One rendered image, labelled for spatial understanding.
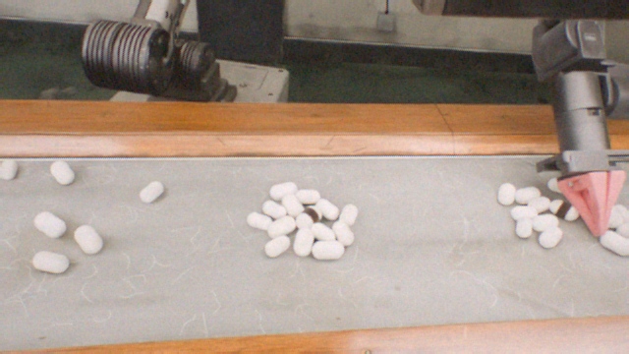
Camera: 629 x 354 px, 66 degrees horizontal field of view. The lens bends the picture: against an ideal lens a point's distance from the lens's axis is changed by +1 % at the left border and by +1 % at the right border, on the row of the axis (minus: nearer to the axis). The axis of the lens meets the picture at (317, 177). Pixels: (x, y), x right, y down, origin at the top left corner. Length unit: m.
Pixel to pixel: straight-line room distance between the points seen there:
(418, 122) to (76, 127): 0.50
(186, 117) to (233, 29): 1.93
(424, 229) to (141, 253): 0.34
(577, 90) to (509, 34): 2.22
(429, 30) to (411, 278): 2.28
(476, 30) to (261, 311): 2.46
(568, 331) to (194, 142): 0.51
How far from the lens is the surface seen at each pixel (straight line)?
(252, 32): 2.64
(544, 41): 0.73
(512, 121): 0.84
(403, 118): 0.77
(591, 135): 0.68
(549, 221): 0.67
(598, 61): 0.72
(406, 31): 2.73
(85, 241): 0.57
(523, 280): 0.60
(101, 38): 0.97
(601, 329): 0.57
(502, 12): 0.36
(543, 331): 0.53
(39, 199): 0.68
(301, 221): 0.57
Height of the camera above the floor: 1.15
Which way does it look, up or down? 39 degrees down
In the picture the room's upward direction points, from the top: 6 degrees clockwise
